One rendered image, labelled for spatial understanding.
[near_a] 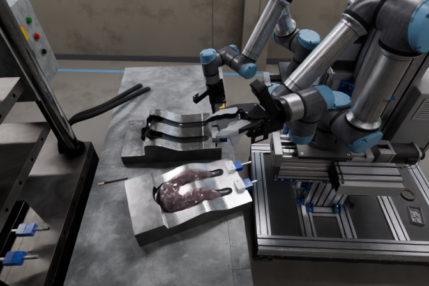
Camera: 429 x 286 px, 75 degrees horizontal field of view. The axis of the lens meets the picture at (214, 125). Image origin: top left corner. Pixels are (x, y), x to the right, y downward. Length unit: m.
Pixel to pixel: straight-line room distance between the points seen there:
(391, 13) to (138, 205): 1.07
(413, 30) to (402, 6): 0.07
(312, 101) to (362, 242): 1.42
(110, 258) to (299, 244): 1.12
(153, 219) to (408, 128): 1.20
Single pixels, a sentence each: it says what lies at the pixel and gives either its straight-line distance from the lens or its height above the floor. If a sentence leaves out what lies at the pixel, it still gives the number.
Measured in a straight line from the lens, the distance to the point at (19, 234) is 1.36.
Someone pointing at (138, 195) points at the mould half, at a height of 0.91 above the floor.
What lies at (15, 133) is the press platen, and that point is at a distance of 1.53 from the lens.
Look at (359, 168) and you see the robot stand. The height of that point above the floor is 0.96.
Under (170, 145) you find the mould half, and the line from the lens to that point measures 1.40.
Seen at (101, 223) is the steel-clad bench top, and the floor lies 0.80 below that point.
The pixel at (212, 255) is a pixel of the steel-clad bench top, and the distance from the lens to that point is 1.22.
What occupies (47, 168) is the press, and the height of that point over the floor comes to 0.79.
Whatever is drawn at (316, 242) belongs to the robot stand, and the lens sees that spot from 1.96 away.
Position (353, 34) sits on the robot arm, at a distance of 0.95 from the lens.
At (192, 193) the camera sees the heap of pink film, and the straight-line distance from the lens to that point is 1.22.
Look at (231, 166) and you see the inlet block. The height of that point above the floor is 0.88.
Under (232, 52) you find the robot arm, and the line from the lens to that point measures 1.33.
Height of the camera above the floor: 1.95
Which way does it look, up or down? 45 degrees down
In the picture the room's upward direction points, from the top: straight up
